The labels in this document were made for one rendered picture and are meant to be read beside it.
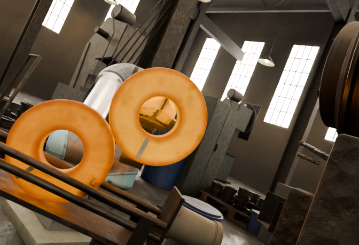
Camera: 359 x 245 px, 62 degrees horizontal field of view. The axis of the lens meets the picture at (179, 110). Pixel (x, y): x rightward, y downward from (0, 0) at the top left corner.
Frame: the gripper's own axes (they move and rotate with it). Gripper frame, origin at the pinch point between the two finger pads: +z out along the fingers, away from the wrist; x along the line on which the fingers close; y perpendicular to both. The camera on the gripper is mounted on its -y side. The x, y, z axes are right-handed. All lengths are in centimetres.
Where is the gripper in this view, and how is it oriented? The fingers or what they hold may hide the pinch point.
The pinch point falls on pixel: (163, 105)
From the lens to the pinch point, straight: 47.3
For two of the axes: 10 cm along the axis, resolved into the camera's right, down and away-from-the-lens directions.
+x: 9.0, 3.9, 1.8
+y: 3.2, -8.9, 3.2
